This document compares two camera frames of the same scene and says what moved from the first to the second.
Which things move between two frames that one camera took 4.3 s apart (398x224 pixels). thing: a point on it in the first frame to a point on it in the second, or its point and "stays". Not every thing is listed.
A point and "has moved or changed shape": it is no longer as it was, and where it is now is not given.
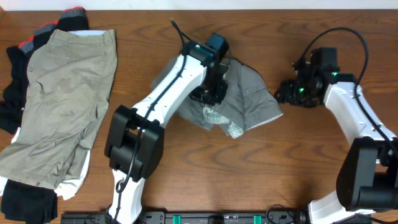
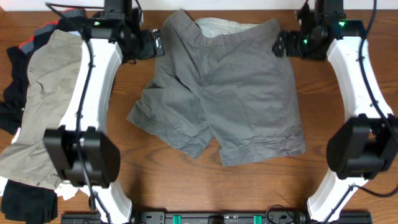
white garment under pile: x=69 y=187 stays
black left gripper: x=217 y=100 to x=150 y=51
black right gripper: x=286 y=88 to x=293 y=38
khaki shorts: x=73 y=76 stays
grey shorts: x=247 y=102 has moved or changed shape
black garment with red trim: x=73 y=18 stays
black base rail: x=189 y=217 stays
